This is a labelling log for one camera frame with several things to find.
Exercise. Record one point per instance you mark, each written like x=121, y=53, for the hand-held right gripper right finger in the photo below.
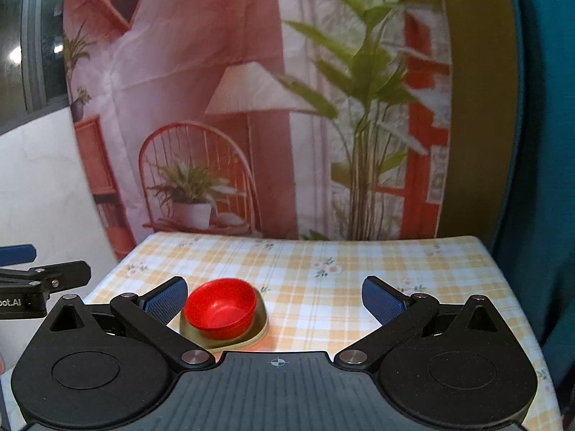
x=384, y=303

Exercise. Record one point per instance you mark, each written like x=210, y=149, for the teal curtain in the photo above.
x=548, y=166

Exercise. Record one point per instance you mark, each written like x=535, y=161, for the printed backdrop cloth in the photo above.
x=251, y=98

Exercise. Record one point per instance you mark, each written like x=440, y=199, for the yellow checked floral tablecloth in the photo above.
x=359, y=269

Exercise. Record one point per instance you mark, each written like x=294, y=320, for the olive green panel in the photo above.
x=480, y=98

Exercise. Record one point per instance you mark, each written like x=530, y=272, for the window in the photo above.
x=27, y=45

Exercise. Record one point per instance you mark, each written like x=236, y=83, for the red bowl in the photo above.
x=220, y=307

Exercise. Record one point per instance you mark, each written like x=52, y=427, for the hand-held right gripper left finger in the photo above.
x=167, y=303

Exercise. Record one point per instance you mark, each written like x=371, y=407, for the large green plate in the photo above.
x=259, y=316

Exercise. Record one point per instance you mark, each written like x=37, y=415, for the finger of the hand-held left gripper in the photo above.
x=63, y=274
x=18, y=255

